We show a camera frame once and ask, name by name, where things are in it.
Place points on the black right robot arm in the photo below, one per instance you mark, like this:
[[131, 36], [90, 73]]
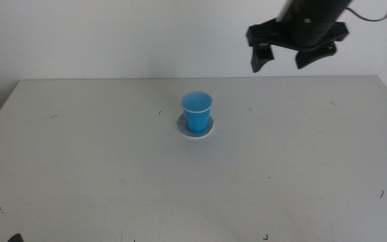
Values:
[[317, 8]]

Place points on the blue plastic cup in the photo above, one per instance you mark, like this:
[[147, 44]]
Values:
[[197, 111]]

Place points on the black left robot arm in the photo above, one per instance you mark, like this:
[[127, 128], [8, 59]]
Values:
[[15, 238]]

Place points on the grey round cup mat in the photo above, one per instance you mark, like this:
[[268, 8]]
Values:
[[181, 128]]

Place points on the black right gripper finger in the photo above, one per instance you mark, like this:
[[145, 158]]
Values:
[[260, 58], [314, 55]]

